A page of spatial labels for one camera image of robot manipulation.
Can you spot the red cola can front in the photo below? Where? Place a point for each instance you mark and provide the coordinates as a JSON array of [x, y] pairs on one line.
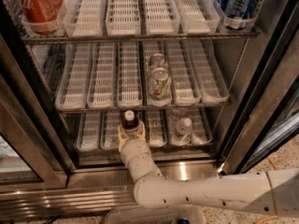
[[40, 14]]

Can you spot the middle wire shelf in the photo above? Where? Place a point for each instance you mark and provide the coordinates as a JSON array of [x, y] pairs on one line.
[[141, 107]]

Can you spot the clear water bottle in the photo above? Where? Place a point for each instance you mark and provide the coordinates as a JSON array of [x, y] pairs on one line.
[[178, 113], [181, 134]]

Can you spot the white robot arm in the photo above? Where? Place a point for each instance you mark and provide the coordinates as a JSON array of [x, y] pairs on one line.
[[272, 193]]

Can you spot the white tray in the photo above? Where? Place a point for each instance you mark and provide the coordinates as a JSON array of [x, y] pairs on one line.
[[101, 88], [75, 81], [208, 74], [85, 17], [123, 17], [197, 16], [88, 132], [109, 136], [185, 90], [129, 92], [161, 17], [155, 124]]

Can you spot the silver soda can rear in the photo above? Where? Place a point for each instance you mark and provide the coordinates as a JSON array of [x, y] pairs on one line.
[[157, 60]]

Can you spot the clear plastic bin on floor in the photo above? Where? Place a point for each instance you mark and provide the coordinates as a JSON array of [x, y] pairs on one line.
[[166, 215]]

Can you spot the top wire shelf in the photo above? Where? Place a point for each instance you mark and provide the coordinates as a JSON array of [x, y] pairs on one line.
[[43, 40]]

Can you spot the wire shelf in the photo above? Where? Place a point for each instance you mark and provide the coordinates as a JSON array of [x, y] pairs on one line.
[[141, 107], [43, 40]]

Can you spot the green white soda can front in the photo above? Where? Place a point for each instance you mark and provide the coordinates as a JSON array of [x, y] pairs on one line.
[[159, 93]]

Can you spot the clear water bottle rear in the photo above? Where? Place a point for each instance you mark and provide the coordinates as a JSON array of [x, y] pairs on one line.
[[178, 113]]

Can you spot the stainless steel fridge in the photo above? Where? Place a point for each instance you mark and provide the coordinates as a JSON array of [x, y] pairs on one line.
[[43, 174]]

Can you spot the blue bottle cap in bin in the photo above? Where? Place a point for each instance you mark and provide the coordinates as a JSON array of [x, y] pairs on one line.
[[183, 221]]

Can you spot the fridge door right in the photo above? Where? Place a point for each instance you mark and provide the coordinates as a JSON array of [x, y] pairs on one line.
[[269, 117]]

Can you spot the dark bottle with white cap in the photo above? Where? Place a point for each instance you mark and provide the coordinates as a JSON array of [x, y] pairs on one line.
[[130, 123]]

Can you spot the clear water bottle front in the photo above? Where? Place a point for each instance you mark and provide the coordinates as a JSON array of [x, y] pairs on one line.
[[181, 134]]

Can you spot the blue silver can middle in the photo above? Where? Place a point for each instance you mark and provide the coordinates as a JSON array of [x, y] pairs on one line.
[[236, 8]]

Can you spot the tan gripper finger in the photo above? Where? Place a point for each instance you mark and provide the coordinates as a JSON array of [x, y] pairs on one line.
[[122, 137], [141, 132]]

